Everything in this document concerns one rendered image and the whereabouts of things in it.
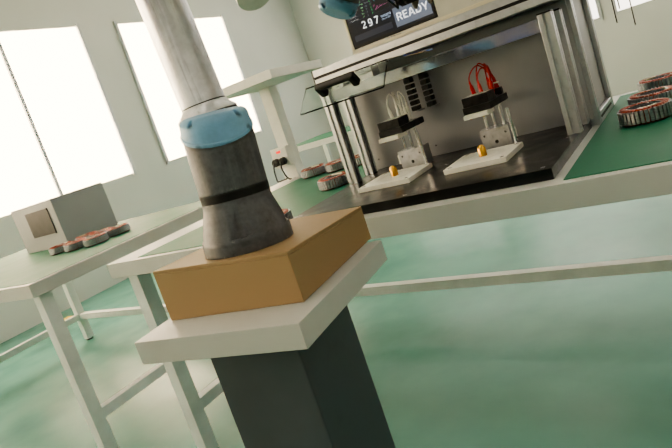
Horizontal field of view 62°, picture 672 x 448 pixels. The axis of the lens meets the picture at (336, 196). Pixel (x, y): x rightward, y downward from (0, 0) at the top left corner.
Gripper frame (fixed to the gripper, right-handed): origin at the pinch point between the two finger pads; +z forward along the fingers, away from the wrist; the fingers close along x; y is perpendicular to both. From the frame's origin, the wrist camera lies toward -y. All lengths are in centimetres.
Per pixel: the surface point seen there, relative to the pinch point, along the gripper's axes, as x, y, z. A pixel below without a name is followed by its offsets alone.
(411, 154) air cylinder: -20.2, 30.8, 23.3
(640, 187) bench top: 38, 55, -7
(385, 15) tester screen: -16.1, -3.3, 7.8
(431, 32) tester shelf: -4.0, 5.6, 8.9
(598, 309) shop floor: 2, 76, 115
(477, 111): 3.8, 27.4, 13.2
